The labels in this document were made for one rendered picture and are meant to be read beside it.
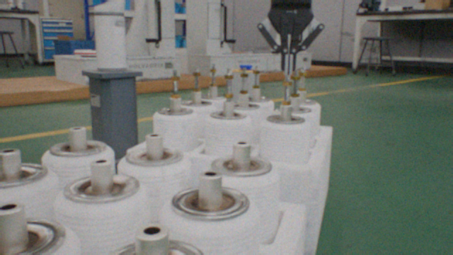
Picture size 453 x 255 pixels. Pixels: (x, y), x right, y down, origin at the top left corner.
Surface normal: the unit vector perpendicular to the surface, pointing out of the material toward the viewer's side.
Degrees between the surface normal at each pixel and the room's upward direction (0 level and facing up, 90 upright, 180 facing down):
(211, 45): 90
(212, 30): 90
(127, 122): 90
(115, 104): 90
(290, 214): 0
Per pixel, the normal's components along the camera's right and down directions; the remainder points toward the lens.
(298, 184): -0.31, 0.21
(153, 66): 0.68, 0.17
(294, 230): 0.01, -0.98
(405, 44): -0.73, 0.14
